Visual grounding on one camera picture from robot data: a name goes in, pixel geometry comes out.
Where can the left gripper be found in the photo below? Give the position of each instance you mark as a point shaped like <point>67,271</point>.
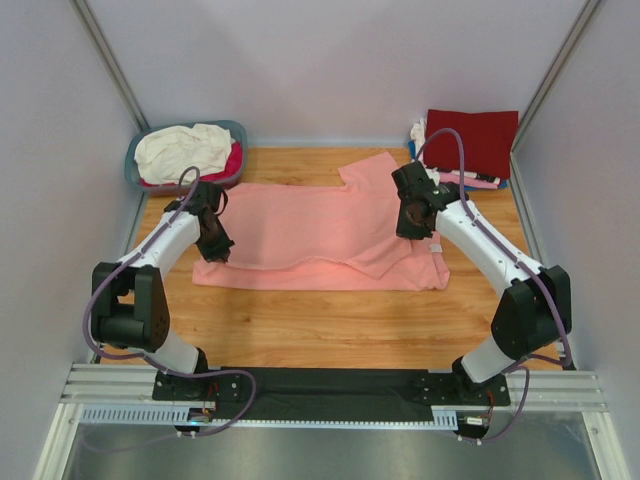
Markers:
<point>220,252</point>

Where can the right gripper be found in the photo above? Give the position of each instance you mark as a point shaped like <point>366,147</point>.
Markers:
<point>404,230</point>

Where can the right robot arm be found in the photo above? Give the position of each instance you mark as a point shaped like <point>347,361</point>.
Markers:
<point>534,308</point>

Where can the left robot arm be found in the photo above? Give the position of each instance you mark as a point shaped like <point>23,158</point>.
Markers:
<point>128,316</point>

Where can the pink printed folded t-shirt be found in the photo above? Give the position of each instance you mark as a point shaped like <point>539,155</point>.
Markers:
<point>471,180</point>

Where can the blue folded t-shirt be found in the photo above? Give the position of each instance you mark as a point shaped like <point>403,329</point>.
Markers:
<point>429,171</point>

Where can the white folded t-shirt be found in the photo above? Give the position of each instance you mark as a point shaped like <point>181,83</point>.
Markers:
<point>418,134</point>

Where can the magenta t-shirt in basket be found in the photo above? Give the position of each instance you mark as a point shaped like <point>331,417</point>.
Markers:
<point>227,178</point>

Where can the dark red folded t-shirt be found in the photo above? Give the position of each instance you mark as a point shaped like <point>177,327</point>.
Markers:
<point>487,139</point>

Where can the cream white t-shirt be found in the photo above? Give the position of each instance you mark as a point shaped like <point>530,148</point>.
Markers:
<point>163,156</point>

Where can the grey laundry basket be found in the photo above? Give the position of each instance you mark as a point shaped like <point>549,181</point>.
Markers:
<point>131,171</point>

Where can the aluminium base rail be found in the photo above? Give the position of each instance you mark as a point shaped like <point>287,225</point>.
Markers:
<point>136,395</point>

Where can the right aluminium frame post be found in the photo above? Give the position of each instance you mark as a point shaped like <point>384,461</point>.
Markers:
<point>560,61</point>

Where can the aluminium frame post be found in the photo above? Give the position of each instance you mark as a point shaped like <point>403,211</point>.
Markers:
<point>560,61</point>
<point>97,37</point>

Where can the left aluminium frame post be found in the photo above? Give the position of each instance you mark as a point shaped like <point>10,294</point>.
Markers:
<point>97,37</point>

